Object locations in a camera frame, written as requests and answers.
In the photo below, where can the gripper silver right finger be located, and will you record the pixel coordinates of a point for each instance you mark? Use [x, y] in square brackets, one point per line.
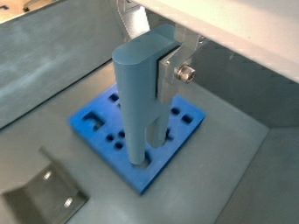
[174, 69]

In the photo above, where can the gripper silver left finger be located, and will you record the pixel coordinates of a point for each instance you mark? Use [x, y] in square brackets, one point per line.
[133, 17]

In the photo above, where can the light blue square-circle object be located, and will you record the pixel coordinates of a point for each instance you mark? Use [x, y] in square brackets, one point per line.
[143, 113]

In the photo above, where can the black curved fixture stand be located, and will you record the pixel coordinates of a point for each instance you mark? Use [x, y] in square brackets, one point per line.
[50, 198]

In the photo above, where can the blue foam shape-sorter block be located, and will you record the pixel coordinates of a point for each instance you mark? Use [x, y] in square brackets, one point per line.
[98, 123]

